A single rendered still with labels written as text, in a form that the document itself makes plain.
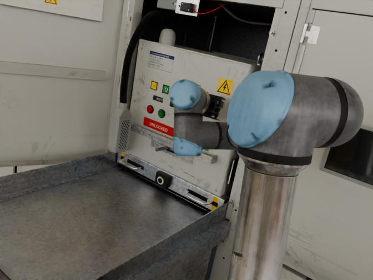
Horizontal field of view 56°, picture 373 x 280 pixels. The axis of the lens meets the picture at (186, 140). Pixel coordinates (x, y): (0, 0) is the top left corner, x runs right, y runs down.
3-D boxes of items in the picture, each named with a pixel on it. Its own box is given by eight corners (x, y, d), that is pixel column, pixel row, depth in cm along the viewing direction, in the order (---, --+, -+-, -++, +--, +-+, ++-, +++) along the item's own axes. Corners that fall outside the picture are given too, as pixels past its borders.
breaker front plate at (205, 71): (217, 200, 124) (248, 66, 109) (122, 154, 149) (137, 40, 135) (218, 199, 125) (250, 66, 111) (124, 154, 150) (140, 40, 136)
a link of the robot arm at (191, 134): (219, 156, 90) (220, 114, 90) (179, 156, 86) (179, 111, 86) (206, 155, 97) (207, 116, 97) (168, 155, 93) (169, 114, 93)
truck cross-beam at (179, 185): (220, 215, 124) (224, 200, 122) (116, 161, 152) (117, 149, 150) (227, 210, 128) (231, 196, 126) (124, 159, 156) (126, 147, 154)
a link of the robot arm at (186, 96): (166, 111, 87) (167, 77, 87) (180, 115, 97) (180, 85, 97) (196, 111, 84) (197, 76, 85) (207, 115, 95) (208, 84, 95)
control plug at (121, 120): (115, 153, 137) (120, 110, 132) (106, 149, 139) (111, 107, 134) (129, 150, 143) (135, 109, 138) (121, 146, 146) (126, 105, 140)
